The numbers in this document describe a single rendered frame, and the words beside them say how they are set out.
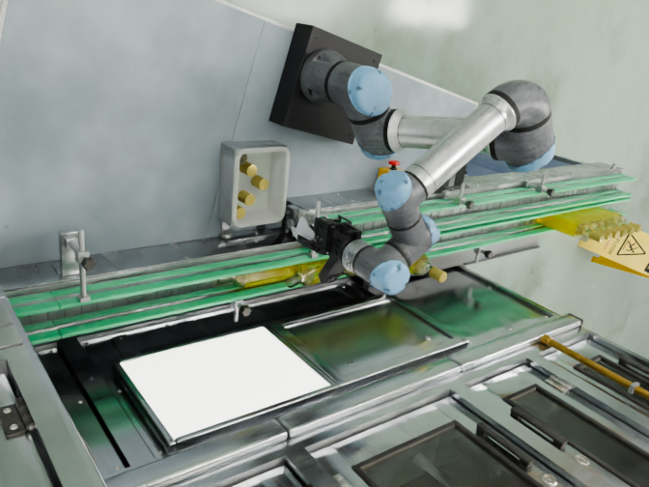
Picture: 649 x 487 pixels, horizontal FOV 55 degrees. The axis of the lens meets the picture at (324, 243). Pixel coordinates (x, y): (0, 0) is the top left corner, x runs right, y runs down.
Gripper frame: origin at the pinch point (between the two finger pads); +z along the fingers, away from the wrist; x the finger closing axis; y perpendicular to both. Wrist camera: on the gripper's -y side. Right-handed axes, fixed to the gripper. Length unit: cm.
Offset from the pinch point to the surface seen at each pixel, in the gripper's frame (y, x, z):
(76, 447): 3, 71, -59
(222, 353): -31.2, 19.9, 0.1
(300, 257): -14.1, -9.7, 12.8
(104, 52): 36, 40, 32
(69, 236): -4, 51, 20
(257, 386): -30.9, 19.3, -16.4
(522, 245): -28, -128, 21
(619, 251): -84, -347, 83
